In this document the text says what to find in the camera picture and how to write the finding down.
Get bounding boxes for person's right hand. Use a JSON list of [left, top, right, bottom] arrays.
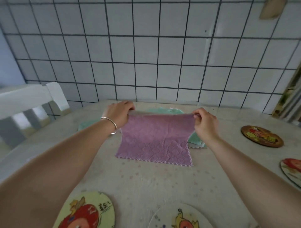
[[192, 107, 220, 147]]

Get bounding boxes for person's left hand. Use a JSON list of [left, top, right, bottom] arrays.
[[103, 101, 136, 134]]

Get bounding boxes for pile of cloths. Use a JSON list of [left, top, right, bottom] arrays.
[[143, 107, 207, 150]]

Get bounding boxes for green cloth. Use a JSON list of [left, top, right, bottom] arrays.
[[77, 118, 102, 132]]

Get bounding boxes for purple cloth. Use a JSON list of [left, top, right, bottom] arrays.
[[115, 111, 197, 167]]

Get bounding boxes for brown round placemat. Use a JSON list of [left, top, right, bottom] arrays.
[[240, 125, 284, 148]]

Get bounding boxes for two-face round placemat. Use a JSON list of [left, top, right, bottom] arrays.
[[280, 158, 301, 188]]

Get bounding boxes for we are friends placemat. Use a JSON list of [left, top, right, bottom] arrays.
[[147, 203, 207, 228]]

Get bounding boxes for yellow-green round placemat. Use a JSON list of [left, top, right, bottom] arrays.
[[53, 190, 116, 228]]

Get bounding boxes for person's right forearm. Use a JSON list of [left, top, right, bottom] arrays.
[[207, 138, 301, 228]]

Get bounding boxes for person's left forearm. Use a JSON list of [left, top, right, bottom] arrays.
[[0, 120, 117, 228]]

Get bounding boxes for white leaning boards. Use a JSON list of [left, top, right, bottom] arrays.
[[280, 91, 301, 122]]

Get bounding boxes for white wooden chair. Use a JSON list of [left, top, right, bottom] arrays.
[[0, 81, 71, 151]]

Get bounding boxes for silver bangle bracelet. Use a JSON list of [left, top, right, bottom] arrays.
[[100, 117, 118, 135]]

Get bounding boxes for gold metal door frame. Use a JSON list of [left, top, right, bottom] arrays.
[[272, 70, 301, 119]]

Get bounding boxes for tan wall plate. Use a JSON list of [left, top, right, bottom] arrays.
[[259, 0, 288, 20]]

